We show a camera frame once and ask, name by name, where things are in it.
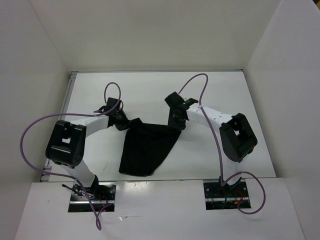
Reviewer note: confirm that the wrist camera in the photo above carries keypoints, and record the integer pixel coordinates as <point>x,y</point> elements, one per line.
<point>113,106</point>
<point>174,100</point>

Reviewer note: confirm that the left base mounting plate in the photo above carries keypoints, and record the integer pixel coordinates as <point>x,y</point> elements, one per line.
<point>106,197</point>

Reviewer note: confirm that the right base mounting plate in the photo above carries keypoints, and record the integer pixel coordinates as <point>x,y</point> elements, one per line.
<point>226,197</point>

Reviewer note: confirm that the base mounting plate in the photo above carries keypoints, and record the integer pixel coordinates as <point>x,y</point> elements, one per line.
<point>106,197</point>
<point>226,197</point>

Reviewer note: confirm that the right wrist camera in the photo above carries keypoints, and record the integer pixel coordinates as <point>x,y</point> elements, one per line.
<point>174,100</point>

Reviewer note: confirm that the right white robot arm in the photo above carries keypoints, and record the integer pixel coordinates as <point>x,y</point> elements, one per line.
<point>233,134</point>

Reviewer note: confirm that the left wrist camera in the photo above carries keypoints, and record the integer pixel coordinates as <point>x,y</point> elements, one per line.
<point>113,106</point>

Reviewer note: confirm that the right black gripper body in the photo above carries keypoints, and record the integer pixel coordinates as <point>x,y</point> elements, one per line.
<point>174,120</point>

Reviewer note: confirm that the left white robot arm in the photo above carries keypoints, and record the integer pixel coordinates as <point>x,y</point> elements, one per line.
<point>66,146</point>

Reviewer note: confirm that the black skirt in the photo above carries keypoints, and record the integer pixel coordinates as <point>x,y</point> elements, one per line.
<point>145,147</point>

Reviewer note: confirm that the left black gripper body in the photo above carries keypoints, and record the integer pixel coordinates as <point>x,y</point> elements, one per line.
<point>122,121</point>

